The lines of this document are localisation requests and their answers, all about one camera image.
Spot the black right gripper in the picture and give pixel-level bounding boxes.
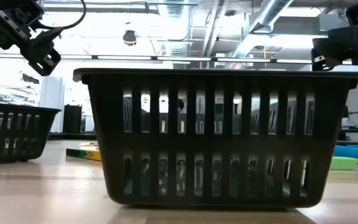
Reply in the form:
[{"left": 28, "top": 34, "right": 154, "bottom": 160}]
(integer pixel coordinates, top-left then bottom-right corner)
[{"left": 311, "top": 23, "right": 358, "bottom": 72}]

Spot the black slotted plastic basket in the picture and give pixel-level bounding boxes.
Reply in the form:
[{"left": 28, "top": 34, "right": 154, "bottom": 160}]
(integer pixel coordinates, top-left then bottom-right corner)
[
  {"left": 72, "top": 67, "right": 358, "bottom": 208},
  {"left": 0, "top": 101, "right": 62, "bottom": 165}
]

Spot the black background robot stand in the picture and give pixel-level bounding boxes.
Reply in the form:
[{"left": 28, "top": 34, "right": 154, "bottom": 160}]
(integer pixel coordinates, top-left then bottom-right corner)
[{"left": 340, "top": 108, "right": 358, "bottom": 136}]

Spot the black cabinet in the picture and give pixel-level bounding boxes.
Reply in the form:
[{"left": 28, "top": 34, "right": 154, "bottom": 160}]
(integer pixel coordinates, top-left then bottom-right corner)
[{"left": 62, "top": 104, "right": 83, "bottom": 134}]

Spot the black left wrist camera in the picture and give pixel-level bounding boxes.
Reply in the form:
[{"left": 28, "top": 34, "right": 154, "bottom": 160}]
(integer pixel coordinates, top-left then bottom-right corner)
[{"left": 9, "top": 0, "right": 45, "bottom": 26}]

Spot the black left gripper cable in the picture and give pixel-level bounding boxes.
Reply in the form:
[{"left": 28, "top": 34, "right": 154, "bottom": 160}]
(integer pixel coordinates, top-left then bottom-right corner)
[{"left": 29, "top": 0, "right": 88, "bottom": 32}]

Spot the silver ceiling air duct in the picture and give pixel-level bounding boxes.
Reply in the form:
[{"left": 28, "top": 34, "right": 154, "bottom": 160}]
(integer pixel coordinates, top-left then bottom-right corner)
[{"left": 228, "top": 0, "right": 295, "bottom": 60}]

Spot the black ceiling dome camera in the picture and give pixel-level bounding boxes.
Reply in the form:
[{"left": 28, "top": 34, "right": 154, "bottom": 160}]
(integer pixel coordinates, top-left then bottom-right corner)
[{"left": 122, "top": 30, "right": 137, "bottom": 47}]

